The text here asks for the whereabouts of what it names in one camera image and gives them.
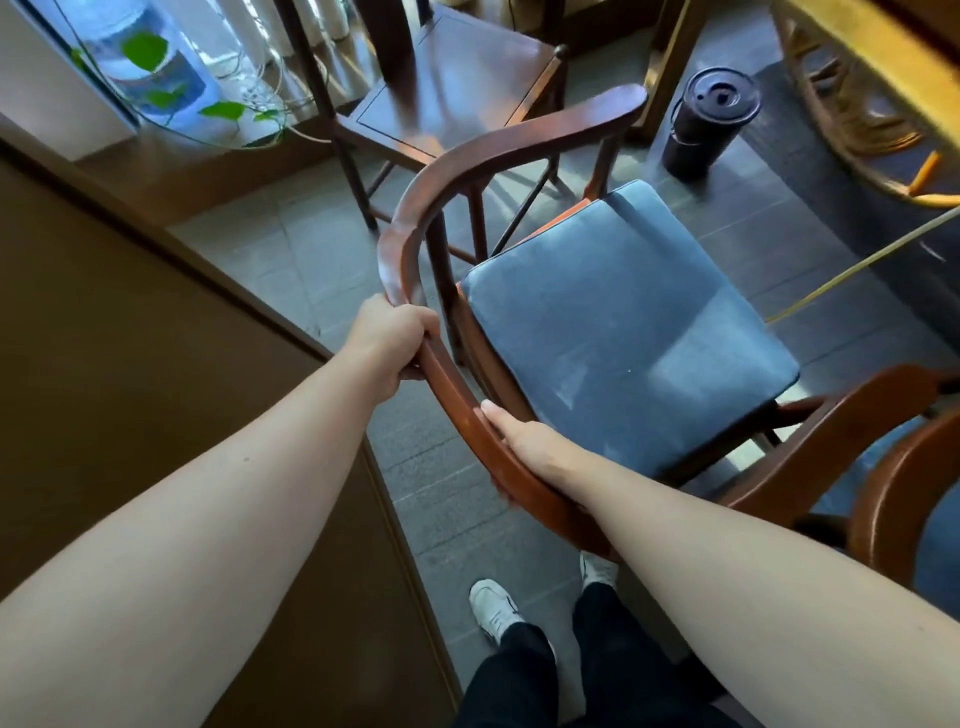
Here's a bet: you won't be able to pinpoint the person's right hand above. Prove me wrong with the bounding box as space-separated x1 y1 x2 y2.
480 399 595 513

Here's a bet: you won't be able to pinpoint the person's left hand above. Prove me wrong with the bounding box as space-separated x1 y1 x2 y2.
341 294 444 406

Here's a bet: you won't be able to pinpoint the round-back wooden armchair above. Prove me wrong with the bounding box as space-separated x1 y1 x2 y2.
846 423 960 590
377 84 960 560

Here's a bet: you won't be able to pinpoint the person's right forearm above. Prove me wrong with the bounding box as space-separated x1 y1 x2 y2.
568 466 960 728

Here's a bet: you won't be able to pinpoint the person's left forearm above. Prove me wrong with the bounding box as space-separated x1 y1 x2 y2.
0 351 380 728

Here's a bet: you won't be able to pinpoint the blue seat cushion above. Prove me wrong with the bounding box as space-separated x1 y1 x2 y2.
457 180 802 481

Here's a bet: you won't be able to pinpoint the white right shoe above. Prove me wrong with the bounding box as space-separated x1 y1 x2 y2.
579 551 621 594

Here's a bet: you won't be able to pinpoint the white shoe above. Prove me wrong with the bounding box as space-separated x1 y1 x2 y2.
579 551 621 594
468 579 526 646

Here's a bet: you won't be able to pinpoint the white left shoe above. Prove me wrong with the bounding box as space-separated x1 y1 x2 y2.
468 579 526 646

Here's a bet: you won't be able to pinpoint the dark trousers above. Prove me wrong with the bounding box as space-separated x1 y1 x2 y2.
456 583 742 728

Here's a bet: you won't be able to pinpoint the brown wooden cabinet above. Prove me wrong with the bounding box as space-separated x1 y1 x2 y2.
0 112 462 728

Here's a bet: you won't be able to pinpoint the dark wooden flat-seat chair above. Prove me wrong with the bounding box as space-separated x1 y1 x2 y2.
273 0 571 232

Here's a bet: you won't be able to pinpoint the black cylindrical bin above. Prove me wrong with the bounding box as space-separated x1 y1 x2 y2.
661 66 763 183

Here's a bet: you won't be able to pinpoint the dark wooden table leg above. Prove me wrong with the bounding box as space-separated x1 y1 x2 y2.
633 0 710 145

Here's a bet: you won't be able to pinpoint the green vine plant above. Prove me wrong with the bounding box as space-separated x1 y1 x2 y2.
71 30 290 149

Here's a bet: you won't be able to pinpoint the rattan chair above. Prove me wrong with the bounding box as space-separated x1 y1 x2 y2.
772 7 960 210

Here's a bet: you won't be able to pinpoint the yellow wooden table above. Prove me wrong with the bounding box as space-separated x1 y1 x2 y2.
772 0 960 144

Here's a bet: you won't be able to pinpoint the yellow cable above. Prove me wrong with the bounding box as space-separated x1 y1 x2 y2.
765 204 960 326

